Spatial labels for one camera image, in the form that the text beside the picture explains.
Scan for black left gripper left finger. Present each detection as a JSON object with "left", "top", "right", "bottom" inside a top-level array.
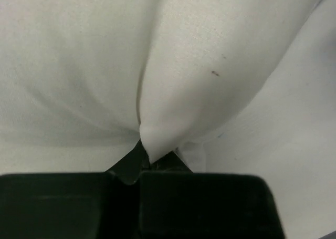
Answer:
[{"left": 1, "top": 143, "right": 147, "bottom": 238}]

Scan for white pillow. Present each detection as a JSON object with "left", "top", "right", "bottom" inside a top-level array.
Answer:
[{"left": 0, "top": 0, "right": 336, "bottom": 239}]

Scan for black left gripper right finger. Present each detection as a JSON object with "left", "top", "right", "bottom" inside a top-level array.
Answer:
[{"left": 139, "top": 153, "right": 285, "bottom": 238}]

